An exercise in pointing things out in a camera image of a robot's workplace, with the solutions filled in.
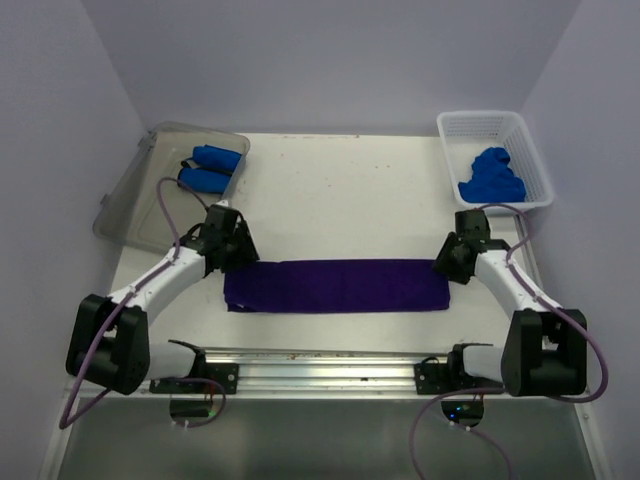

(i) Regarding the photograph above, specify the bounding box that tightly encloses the rolled blue towel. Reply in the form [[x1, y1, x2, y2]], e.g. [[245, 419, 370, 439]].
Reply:
[[191, 145, 242, 175], [178, 168, 231, 194]]

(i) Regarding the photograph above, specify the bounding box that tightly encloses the purple towel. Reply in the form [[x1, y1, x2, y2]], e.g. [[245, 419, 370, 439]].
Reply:
[[223, 259, 451, 314]]

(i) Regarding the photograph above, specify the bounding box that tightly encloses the crumpled blue towel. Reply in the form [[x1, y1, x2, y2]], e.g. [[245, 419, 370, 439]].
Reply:
[[458, 147, 526, 204]]

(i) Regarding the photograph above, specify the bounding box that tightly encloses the rolled blue towel lower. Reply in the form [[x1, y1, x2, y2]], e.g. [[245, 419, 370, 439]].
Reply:
[[178, 168, 231, 194]]

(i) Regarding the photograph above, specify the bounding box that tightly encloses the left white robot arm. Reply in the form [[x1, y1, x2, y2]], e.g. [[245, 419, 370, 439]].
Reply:
[[65, 204, 259, 395]]

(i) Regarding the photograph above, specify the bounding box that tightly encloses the white plastic basket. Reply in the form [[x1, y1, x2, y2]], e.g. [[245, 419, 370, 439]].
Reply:
[[437, 110, 554, 215]]

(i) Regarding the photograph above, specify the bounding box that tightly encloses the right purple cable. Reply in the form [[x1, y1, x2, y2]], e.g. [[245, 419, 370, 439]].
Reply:
[[409, 202, 611, 480]]

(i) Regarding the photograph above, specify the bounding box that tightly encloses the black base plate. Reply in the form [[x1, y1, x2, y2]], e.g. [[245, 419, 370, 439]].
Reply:
[[413, 356, 465, 396], [149, 363, 240, 395]]

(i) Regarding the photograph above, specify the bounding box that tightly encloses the aluminium mounting rail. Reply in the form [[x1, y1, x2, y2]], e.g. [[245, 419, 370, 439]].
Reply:
[[64, 347, 586, 401]]

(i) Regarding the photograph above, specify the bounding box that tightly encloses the purple cable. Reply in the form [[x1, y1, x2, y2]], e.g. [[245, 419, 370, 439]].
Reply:
[[409, 202, 611, 480], [58, 177, 226, 431]]

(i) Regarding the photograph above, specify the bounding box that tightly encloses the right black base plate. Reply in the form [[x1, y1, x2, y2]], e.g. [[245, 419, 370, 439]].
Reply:
[[413, 356, 465, 396]]

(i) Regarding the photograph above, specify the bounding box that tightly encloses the rolled blue towel upper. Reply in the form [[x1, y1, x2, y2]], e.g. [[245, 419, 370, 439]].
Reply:
[[191, 145, 242, 175]]

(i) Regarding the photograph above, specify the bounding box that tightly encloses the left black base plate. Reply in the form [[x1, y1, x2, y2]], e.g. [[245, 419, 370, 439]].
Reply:
[[149, 363, 240, 395]]

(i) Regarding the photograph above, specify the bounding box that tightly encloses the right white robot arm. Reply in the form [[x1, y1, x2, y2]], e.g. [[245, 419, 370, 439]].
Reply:
[[434, 209, 587, 397]]

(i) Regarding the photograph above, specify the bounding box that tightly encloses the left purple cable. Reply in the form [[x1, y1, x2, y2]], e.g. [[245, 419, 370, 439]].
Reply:
[[58, 177, 226, 431]]

